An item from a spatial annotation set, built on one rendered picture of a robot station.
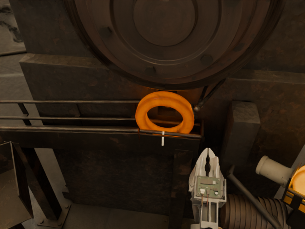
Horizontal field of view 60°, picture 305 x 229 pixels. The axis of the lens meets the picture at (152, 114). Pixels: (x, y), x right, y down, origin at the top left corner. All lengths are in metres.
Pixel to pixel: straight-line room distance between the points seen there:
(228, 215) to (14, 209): 0.64
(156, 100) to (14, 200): 0.51
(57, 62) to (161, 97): 0.35
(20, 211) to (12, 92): 1.67
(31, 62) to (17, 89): 1.54
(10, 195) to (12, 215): 0.07
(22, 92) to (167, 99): 1.79
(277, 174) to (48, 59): 0.77
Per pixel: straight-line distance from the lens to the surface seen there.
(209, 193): 0.63
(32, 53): 0.98
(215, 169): 0.69
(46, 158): 1.80
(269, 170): 0.84
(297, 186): 0.85
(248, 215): 0.93
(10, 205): 0.90
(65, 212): 1.54
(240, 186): 0.90
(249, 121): 0.79
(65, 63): 0.89
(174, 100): 0.76
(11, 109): 2.26
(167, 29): 0.53
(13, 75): 2.66
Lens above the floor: 1.31
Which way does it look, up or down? 42 degrees down
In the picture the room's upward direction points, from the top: straight up
